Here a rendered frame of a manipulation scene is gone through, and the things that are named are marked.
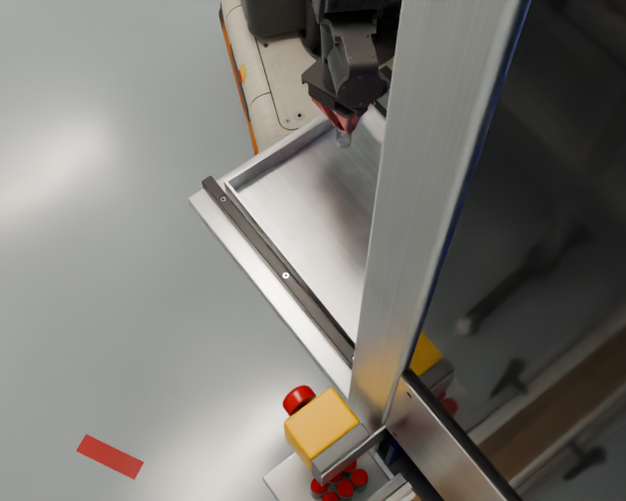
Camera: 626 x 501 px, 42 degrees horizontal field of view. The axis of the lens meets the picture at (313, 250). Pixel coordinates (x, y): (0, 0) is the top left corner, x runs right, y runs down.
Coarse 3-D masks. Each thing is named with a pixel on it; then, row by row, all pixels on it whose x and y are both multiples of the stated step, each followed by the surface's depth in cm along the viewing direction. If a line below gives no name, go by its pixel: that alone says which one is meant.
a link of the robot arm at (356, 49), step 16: (320, 0) 94; (384, 0) 96; (320, 16) 96; (336, 16) 97; (352, 16) 97; (368, 16) 97; (336, 32) 95; (352, 32) 95; (368, 32) 95; (336, 48) 97; (352, 48) 94; (368, 48) 94; (336, 64) 96; (352, 64) 93; (368, 64) 93; (336, 80) 96; (352, 80) 94; (368, 80) 95; (352, 96) 97; (368, 96) 97
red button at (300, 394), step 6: (294, 390) 95; (300, 390) 95; (306, 390) 95; (288, 396) 95; (294, 396) 95; (300, 396) 95; (306, 396) 95; (312, 396) 95; (282, 402) 96; (288, 402) 95; (294, 402) 94; (300, 402) 94; (306, 402) 96; (288, 408) 95; (294, 408) 94; (300, 408) 96; (288, 414) 95
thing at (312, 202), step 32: (320, 128) 125; (384, 128) 126; (288, 160) 125; (320, 160) 124; (352, 160) 124; (256, 192) 122; (288, 192) 122; (320, 192) 122; (352, 192) 122; (256, 224) 117; (288, 224) 120; (320, 224) 120; (352, 224) 120; (288, 256) 114; (320, 256) 117; (352, 256) 117; (320, 288) 115; (352, 288) 115; (352, 320) 113
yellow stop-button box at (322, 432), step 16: (320, 400) 93; (336, 400) 93; (304, 416) 92; (320, 416) 92; (336, 416) 92; (352, 416) 92; (288, 432) 92; (304, 432) 91; (320, 432) 91; (336, 432) 91; (352, 432) 91; (368, 432) 91; (304, 448) 90; (320, 448) 90; (336, 448) 90; (352, 448) 90; (320, 464) 89; (320, 480) 93
